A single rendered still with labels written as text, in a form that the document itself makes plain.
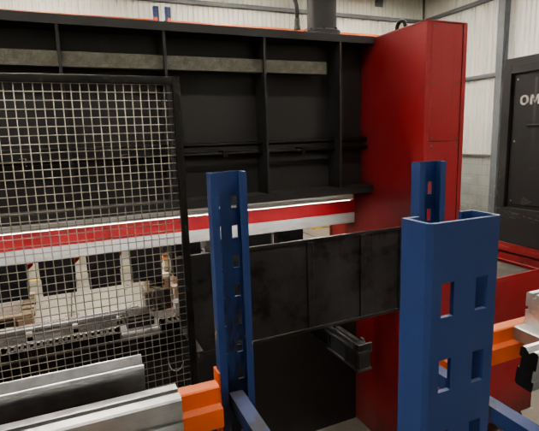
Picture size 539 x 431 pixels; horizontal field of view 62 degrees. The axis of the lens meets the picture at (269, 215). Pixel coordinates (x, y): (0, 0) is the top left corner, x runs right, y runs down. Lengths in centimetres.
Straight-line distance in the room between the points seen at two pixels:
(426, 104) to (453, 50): 29
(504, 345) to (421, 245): 79
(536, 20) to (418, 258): 966
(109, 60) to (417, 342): 192
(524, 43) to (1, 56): 901
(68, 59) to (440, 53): 162
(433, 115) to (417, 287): 202
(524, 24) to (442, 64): 771
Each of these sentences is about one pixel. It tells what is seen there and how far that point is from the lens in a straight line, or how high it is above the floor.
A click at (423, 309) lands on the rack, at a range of 29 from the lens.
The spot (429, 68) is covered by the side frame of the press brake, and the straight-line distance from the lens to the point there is 229.
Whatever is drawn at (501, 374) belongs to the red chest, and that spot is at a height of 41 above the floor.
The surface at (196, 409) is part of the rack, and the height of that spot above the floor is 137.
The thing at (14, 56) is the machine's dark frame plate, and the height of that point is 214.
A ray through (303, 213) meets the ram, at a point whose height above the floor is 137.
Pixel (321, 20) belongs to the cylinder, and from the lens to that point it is 250.
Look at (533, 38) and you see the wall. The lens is 986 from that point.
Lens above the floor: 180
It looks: 10 degrees down
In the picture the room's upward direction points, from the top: 2 degrees counter-clockwise
